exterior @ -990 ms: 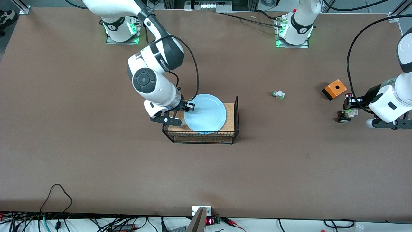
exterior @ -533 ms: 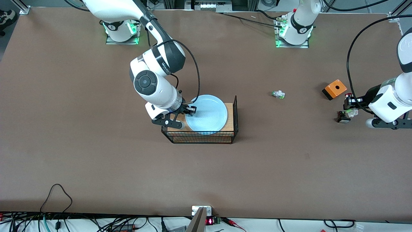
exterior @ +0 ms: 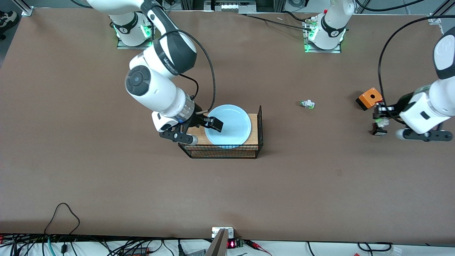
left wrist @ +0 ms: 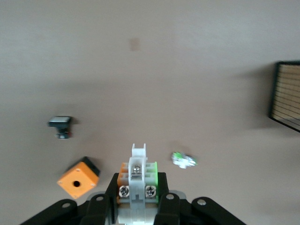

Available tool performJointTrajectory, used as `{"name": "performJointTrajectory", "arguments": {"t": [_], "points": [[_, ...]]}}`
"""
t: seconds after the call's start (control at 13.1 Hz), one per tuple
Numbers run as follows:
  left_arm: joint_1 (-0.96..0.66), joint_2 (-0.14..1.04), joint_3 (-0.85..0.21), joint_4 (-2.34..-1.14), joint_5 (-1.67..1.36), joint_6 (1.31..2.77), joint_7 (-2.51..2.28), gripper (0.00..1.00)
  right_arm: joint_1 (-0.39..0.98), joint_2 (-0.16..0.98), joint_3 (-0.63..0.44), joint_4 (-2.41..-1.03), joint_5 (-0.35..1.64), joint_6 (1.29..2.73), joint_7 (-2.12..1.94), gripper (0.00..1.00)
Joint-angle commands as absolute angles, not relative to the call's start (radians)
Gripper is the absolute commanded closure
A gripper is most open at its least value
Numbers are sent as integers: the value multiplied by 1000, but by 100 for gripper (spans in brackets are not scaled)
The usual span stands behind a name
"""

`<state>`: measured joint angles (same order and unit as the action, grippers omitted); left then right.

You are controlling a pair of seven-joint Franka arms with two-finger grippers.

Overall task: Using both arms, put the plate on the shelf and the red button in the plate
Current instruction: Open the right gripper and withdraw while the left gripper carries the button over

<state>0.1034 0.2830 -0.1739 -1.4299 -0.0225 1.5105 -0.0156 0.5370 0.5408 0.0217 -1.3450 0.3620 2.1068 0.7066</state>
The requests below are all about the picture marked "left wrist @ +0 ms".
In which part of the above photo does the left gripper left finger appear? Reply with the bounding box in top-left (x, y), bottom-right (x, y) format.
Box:
top-left (20, 173), bottom-right (120, 225)

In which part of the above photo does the red push button switch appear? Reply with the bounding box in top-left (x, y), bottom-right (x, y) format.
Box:
top-left (116, 143), bottom-right (160, 225)

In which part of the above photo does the black wire mesh basket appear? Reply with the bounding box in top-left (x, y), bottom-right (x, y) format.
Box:
top-left (268, 60), bottom-right (300, 133)

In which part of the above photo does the black square push button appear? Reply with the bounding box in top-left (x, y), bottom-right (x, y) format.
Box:
top-left (47, 115), bottom-right (74, 140)

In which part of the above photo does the green push button switch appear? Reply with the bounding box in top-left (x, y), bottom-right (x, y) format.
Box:
top-left (171, 151), bottom-right (198, 170)

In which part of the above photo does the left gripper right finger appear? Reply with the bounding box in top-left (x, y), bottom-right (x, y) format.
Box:
top-left (154, 172), bottom-right (244, 225)

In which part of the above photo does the orange button enclosure box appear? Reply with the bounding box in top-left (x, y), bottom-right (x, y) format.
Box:
top-left (57, 156), bottom-right (101, 199)

